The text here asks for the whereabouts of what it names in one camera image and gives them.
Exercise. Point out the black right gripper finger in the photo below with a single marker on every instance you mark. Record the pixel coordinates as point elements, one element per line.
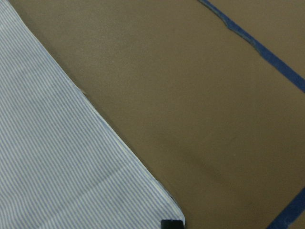
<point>172,224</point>

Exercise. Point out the light blue striped shirt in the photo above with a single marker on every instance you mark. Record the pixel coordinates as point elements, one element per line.
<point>61,165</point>

